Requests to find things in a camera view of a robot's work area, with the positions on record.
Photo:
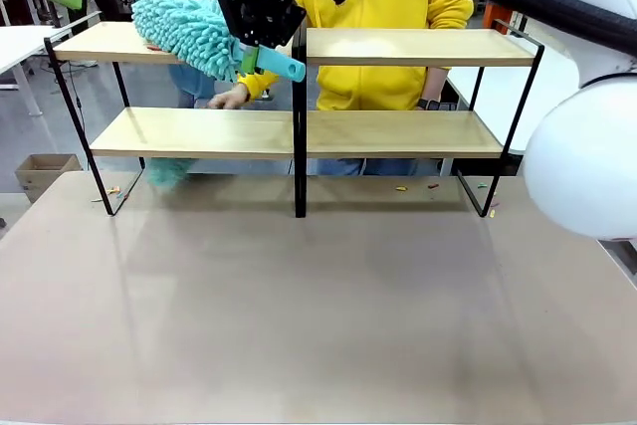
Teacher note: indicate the person in yellow hoodie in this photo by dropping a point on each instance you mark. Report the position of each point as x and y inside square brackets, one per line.
[378, 22]

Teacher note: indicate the large white table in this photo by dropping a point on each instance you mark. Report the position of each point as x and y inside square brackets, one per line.
[497, 91]

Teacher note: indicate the brown cardboard box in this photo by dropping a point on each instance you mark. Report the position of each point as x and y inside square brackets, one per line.
[45, 173]

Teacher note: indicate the person's right forearm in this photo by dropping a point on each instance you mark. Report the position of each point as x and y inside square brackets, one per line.
[259, 82]

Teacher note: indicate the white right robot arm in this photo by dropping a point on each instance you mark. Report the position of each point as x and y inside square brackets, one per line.
[582, 156]

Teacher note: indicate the white desk with leg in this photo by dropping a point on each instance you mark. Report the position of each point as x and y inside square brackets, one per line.
[20, 44]

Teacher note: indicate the person's left forearm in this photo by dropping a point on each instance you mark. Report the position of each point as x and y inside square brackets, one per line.
[434, 84]

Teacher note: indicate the black wrist watch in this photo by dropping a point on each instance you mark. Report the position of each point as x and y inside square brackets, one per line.
[429, 104]

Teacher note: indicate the person's blue jeans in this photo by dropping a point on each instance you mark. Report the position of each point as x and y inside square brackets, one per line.
[368, 166]

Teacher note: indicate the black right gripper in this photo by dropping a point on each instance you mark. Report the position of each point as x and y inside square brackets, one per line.
[264, 2]

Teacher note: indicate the wooden two-tier black-framed shelf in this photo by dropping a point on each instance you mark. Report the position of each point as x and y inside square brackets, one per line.
[298, 131]

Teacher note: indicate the person's right hand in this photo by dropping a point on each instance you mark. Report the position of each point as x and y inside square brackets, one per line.
[229, 99]

